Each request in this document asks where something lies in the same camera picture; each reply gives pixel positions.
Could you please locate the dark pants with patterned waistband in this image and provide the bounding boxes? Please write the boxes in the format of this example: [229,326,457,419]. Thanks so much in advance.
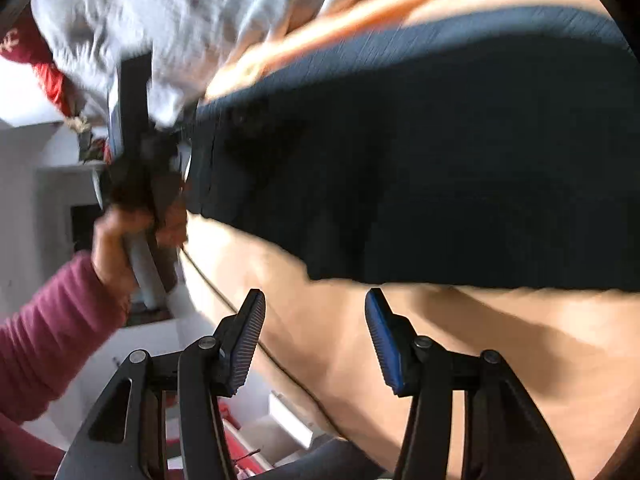
[185,5,640,293]

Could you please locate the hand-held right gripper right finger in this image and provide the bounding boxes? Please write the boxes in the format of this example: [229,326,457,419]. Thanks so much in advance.
[364,287,576,480]

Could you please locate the grey white striped blanket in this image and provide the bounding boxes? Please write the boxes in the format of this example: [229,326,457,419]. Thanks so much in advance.
[30,0,496,131]

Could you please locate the red patterned cloth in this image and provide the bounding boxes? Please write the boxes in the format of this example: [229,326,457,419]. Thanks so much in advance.
[0,15,76,116]

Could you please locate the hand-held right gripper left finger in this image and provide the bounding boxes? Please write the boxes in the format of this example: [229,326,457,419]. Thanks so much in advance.
[55,288,267,480]

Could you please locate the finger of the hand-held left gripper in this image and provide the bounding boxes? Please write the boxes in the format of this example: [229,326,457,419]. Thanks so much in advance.
[109,54,154,158]

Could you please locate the person's left hand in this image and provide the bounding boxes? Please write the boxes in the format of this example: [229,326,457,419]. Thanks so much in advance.
[92,200,189,306]

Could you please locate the orange bed sheet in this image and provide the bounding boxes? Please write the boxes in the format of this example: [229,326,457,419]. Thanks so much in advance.
[180,0,640,480]

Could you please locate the person's left forearm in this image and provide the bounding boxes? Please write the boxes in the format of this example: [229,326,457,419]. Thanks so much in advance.
[0,252,132,428]

